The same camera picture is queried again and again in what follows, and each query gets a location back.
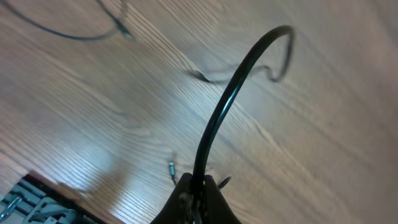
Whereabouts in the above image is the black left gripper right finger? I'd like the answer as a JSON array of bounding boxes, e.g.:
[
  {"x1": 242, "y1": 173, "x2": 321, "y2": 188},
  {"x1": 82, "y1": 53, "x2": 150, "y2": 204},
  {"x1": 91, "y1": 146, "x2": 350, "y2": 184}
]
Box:
[{"x1": 201, "y1": 175, "x2": 241, "y2": 224}]

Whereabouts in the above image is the black usb cable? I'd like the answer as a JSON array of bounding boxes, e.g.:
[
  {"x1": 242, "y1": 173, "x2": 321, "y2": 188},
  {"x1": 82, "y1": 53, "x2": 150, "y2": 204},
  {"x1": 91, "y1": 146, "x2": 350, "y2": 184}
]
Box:
[
  {"x1": 0, "y1": 0, "x2": 134, "y2": 43},
  {"x1": 169, "y1": 25, "x2": 295, "y2": 194}
]

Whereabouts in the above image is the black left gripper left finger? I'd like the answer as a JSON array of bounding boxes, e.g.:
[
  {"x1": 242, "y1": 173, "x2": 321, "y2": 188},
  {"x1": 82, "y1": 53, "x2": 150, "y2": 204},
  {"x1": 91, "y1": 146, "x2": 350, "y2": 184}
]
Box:
[{"x1": 151, "y1": 173, "x2": 193, "y2": 224}]

